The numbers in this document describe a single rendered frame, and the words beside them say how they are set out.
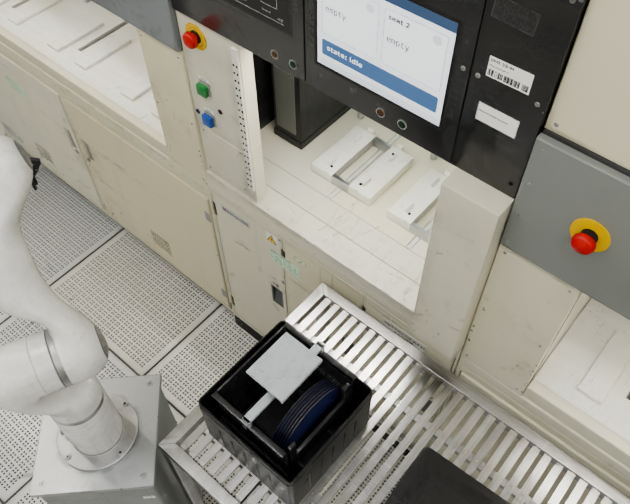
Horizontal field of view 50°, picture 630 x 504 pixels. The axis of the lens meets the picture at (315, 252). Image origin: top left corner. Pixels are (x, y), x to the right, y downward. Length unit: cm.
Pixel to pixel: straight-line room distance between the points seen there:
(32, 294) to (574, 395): 117
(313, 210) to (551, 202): 84
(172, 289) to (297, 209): 107
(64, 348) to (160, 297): 147
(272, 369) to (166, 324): 140
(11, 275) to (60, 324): 13
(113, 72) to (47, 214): 100
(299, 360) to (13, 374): 53
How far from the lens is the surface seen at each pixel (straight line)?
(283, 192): 191
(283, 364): 137
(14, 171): 125
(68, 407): 149
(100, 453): 170
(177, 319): 273
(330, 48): 131
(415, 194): 188
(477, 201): 122
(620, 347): 176
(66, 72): 247
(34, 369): 137
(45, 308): 133
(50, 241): 311
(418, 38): 116
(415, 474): 153
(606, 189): 112
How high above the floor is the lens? 230
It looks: 54 degrees down
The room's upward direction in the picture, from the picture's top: 1 degrees counter-clockwise
